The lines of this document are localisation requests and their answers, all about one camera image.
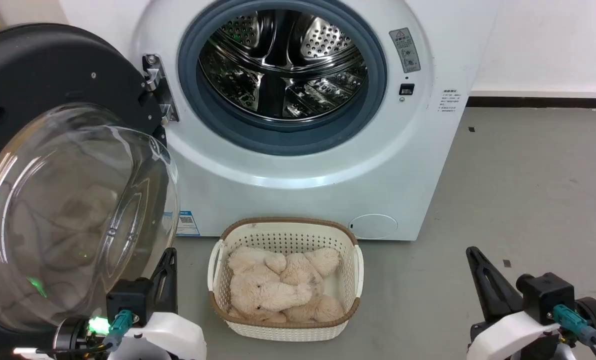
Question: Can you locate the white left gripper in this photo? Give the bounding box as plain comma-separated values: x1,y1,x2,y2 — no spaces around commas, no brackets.
108,247,207,360

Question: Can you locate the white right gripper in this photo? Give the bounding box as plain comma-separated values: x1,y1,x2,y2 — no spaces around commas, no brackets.
466,246,563,360

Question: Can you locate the washer door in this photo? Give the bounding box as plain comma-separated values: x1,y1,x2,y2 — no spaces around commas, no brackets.
0,22,180,335

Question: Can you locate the white front-load washing machine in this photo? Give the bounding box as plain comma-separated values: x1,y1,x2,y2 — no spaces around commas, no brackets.
58,0,501,242

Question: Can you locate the metal door hinge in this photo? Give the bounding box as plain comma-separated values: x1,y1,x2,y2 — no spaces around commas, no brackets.
142,53,180,125

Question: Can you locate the blue white energy sticker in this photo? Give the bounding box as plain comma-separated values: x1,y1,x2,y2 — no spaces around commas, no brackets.
175,210,201,237

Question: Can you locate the beige plush teddy bear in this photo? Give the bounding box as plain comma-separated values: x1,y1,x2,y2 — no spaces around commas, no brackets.
226,246,346,324

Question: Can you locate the white plastic laundry basket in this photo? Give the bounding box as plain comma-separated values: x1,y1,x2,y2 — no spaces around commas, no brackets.
207,216,365,342

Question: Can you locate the round white filter cover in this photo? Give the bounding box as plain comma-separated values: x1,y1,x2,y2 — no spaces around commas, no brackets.
349,214,399,240

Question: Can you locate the small printed text label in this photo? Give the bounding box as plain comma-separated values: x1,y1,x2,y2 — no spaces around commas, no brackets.
438,89,463,113

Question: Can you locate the stainless steel drum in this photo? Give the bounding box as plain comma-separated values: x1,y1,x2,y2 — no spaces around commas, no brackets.
198,9,369,121

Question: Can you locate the grey warning sticker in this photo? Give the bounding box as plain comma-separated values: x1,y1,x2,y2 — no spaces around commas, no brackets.
389,27,422,74

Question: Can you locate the teal plug left cable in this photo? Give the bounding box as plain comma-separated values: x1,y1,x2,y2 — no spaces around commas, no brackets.
35,309,134,360

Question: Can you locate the teal plug cable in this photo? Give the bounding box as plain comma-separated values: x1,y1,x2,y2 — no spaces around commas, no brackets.
35,309,134,360
552,303,596,360

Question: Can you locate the teal plug right cable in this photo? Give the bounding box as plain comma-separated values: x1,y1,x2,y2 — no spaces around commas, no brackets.
552,303,596,360

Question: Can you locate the black wall baseboard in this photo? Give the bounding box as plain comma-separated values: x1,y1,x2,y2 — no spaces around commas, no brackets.
466,96,596,109

